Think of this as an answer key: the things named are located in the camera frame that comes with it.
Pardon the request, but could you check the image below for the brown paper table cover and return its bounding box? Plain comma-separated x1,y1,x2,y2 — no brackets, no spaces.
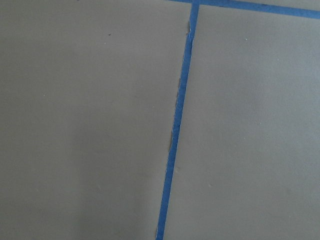
0,0,320,240

